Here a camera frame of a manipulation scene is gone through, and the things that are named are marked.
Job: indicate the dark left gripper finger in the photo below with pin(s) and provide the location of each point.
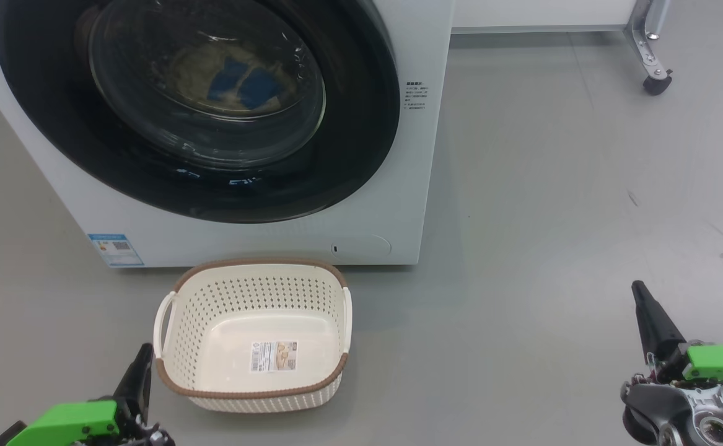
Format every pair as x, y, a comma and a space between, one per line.
135, 390

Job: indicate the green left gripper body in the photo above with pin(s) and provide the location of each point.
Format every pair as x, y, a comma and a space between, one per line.
70, 421

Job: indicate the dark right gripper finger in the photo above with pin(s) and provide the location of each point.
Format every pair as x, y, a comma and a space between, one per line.
661, 334

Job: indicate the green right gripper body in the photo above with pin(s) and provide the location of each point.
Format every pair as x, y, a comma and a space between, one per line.
720, 365

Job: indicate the dark round glass washer door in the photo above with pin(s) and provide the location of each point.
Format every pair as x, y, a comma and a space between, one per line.
349, 155

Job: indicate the white front-load washing machine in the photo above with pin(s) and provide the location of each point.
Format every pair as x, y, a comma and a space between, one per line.
398, 186

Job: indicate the blue energy label sticker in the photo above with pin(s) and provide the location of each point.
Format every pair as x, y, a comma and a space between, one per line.
116, 249

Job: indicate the white barcode basket sticker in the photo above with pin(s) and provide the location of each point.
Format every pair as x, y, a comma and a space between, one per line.
273, 357

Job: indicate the cream perforated laundry basket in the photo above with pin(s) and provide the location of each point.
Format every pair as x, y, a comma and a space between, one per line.
243, 291

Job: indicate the metal leg with black caster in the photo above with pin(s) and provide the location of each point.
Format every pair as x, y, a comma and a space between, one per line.
657, 83

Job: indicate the round white filter flap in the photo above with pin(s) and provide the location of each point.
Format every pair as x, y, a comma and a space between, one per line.
367, 246

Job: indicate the white partition panel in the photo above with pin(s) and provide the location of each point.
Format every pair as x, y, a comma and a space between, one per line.
541, 12

